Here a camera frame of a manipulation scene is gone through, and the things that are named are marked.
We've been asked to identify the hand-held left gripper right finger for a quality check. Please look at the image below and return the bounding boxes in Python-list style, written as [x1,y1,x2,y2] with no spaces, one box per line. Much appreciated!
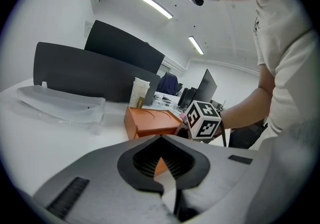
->
[160,135,259,224]

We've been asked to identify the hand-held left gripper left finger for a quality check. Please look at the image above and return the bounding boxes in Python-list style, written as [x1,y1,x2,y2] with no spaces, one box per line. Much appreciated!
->
[33,134,181,224]

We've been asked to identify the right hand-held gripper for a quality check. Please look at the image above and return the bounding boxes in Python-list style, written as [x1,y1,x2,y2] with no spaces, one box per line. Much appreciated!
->
[174,100,223,145]

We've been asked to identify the orange wooden box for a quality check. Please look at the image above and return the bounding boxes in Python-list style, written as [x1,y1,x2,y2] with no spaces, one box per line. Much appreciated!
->
[123,106,185,177]

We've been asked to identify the person's right forearm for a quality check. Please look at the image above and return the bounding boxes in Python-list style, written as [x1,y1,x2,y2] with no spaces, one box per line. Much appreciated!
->
[219,85,275,131]

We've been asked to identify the black office chair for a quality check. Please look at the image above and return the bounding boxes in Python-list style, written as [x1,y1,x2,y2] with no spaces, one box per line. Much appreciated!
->
[177,87,198,109]

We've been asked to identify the black computer monitor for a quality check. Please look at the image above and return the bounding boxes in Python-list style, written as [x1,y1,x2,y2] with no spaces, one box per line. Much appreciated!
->
[192,68,218,105]

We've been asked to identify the small clear plastic container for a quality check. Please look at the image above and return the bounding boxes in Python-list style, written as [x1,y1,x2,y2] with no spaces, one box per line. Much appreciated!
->
[152,94,178,112]

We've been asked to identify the person's dark trousers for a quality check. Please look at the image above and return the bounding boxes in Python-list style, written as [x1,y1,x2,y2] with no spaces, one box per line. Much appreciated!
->
[228,119,269,150]

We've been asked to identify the office chair with blue jacket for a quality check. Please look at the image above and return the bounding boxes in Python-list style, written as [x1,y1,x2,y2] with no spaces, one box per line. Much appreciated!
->
[156,72,181,96]

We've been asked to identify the long ceiling light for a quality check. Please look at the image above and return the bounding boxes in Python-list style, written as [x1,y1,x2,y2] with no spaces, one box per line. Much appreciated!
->
[135,0,174,20]
[188,35,205,55]

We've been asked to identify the clear plastic packaging tray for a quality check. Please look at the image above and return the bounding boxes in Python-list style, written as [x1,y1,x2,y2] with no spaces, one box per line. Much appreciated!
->
[13,81,107,133]

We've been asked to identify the black desk partition panel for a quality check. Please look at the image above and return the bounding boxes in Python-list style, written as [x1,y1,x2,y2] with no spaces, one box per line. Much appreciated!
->
[33,41,161,106]
[84,19,166,75]

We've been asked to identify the person's white t-shirt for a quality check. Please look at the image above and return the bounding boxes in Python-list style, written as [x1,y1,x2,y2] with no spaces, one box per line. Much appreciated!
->
[252,0,320,149]

